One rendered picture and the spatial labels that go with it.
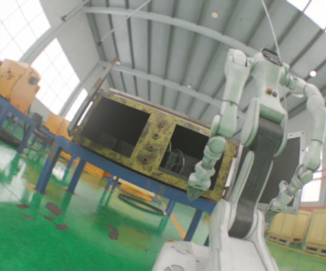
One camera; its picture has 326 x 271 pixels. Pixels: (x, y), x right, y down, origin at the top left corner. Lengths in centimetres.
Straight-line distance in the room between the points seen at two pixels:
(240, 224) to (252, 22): 892
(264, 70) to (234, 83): 37
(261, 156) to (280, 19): 868
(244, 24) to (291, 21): 257
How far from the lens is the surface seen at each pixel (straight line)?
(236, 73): 62
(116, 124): 211
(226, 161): 146
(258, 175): 72
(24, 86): 305
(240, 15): 901
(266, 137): 72
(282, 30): 940
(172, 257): 66
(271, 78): 93
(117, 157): 136
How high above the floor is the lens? 59
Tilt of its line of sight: 19 degrees up
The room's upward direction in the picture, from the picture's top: 23 degrees clockwise
